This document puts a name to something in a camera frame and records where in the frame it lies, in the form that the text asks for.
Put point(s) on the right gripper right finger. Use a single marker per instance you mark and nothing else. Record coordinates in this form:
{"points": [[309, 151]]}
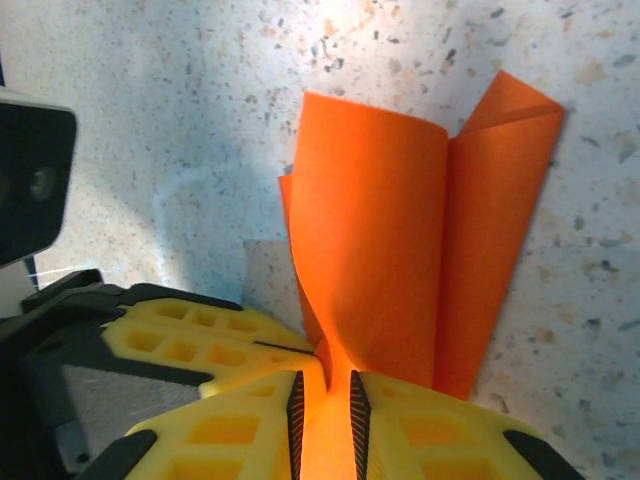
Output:
{"points": [[440, 440]]}

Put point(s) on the orange square paper sheet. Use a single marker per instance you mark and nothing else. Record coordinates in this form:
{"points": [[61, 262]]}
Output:
{"points": [[375, 225]]}

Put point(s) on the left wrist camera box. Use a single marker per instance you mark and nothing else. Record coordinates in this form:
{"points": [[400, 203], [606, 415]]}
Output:
{"points": [[35, 190]]}

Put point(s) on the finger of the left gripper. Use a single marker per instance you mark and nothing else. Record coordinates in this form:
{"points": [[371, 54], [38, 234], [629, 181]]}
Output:
{"points": [[220, 320], [210, 365]]}

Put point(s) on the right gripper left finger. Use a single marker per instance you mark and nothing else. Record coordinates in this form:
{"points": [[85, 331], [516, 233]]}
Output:
{"points": [[225, 440]]}

